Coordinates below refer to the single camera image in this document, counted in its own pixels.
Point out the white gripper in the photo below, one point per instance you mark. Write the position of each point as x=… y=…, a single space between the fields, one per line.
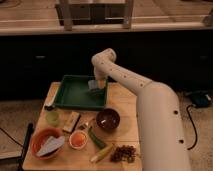
x=99 y=75

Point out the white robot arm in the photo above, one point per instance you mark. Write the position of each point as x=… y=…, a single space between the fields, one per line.
x=161 y=133

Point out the green plastic tray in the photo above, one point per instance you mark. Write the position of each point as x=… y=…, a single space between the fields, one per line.
x=74 y=93

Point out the dark brown bowl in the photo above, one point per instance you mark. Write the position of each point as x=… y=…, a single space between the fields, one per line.
x=108 y=119

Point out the wooden block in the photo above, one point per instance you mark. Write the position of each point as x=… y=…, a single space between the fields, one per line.
x=71 y=122

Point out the green cucumber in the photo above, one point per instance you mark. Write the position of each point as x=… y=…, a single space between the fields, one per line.
x=98 y=142

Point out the green translucent cup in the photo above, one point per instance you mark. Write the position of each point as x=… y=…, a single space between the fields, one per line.
x=52 y=118

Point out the small white orange cup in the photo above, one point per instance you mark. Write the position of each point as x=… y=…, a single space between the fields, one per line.
x=78 y=139

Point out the yellow corn cob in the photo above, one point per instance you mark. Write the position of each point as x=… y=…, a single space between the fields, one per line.
x=101 y=154

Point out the brown grape bunch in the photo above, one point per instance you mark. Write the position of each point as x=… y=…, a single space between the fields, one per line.
x=124 y=153

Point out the grey cloth in bowl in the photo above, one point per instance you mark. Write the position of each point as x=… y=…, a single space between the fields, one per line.
x=50 y=145

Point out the orange bowl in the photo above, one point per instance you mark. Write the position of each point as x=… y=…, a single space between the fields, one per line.
x=40 y=137

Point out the black table side bar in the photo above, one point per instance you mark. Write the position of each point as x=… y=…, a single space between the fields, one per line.
x=29 y=132

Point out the dark blue floor device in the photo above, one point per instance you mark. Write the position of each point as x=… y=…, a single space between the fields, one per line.
x=200 y=99

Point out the wooden frame stand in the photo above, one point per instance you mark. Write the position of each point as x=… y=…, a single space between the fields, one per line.
x=94 y=12

